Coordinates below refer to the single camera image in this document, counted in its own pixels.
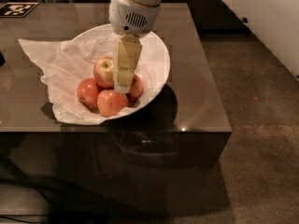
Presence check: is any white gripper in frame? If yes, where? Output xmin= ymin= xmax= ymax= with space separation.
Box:
xmin=109 ymin=0 xmax=161 ymax=93

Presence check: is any yellow-red top apple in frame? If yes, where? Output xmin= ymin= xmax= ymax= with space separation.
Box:
xmin=93 ymin=57 xmax=114 ymax=89

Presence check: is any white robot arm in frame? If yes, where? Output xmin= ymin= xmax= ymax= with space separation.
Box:
xmin=109 ymin=0 xmax=162 ymax=93

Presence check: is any white bowl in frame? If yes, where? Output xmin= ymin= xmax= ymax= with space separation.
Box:
xmin=61 ymin=24 xmax=170 ymax=125

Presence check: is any red right apple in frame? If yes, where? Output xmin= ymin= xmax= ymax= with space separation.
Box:
xmin=127 ymin=75 xmax=143 ymax=103

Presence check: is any red apple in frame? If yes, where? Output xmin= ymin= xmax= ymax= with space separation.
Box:
xmin=97 ymin=90 xmax=128 ymax=117
xmin=127 ymin=75 xmax=143 ymax=103
xmin=77 ymin=77 xmax=103 ymax=109

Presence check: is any red front apple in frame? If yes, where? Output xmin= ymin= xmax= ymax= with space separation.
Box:
xmin=97 ymin=90 xmax=128 ymax=117

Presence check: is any red left apple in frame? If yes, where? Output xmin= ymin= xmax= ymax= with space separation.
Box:
xmin=77 ymin=77 xmax=103 ymax=109

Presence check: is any white crumpled paper sheet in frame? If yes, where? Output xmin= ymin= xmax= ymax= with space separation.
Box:
xmin=17 ymin=31 xmax=157 ymax=126

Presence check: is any dark glass table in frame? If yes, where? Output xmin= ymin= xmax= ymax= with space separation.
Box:
xmin=0 ymin=4 xmax=232 ymax=219

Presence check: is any black white marker tag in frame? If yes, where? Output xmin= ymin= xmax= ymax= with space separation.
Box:
xmin=0 ymin=2 xmax=38 ymax=18

